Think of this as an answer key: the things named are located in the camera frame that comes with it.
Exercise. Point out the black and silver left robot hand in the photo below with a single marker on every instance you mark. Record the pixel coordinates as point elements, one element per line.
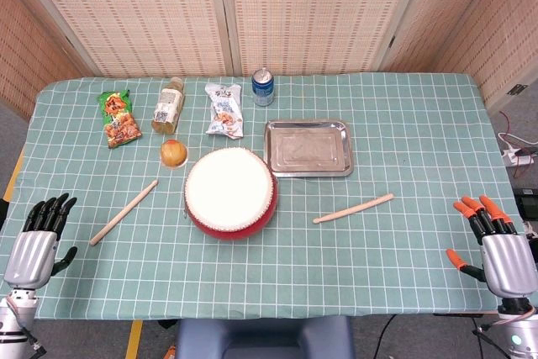
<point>29,258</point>

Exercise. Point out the silver right hand, orange fingertips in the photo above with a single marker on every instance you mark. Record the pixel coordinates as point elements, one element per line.
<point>508,262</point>

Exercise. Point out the wooden drumstick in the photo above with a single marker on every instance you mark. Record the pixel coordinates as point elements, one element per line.
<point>124,212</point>
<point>353,208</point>

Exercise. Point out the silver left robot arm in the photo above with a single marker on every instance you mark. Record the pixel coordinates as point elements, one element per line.
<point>17,313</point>

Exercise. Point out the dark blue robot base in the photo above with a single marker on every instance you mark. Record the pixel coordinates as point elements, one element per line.
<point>265,338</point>

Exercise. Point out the red drum with white head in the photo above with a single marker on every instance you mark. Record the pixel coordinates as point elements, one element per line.
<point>229,191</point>

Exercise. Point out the stainless steel tray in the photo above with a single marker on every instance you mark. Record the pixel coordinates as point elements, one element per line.
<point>309,149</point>

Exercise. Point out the black box device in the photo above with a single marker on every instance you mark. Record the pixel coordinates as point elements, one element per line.
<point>527,203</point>

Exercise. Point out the white power strip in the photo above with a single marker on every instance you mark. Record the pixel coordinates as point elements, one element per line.
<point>515,157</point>

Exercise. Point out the green checked tablecloth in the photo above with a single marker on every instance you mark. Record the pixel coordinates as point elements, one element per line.
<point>399,258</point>

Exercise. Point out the green snack bag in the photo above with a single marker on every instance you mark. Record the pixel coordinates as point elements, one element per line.
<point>119,121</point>

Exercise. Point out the metal screen hinge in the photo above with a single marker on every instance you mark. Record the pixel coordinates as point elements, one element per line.
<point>516,89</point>

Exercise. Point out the orange fruit jelly cup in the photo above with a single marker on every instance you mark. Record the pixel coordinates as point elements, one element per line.
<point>173,154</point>

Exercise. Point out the yellow tea bottle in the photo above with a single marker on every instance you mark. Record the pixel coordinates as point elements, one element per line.
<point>168,107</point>

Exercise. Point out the white snack bag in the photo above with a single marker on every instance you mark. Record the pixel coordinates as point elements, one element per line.
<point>225,113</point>

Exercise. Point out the blue soda can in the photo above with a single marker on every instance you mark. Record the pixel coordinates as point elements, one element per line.
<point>263,90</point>

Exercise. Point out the bamboo folding screen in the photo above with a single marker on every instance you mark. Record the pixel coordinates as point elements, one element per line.
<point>315,14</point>

